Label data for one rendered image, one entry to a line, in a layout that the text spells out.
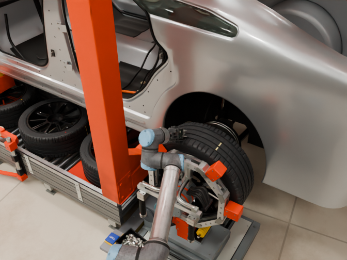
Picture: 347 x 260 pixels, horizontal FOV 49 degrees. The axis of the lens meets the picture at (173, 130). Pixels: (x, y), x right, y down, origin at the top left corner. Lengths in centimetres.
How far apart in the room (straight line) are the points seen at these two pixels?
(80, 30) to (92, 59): 16
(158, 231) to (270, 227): 174
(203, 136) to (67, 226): 161
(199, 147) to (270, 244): 134
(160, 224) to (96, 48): 93
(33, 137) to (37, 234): 82
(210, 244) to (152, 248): 125
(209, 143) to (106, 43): 81
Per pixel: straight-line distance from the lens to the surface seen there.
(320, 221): 351
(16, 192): 381
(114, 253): 170
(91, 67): 209
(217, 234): 295
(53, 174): 337
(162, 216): 178
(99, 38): 201
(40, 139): 349
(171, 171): 193
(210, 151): 217
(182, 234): 268
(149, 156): 200
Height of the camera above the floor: 261
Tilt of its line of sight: 39 degrees down
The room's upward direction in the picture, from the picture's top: 1 degrees counter-clockwise
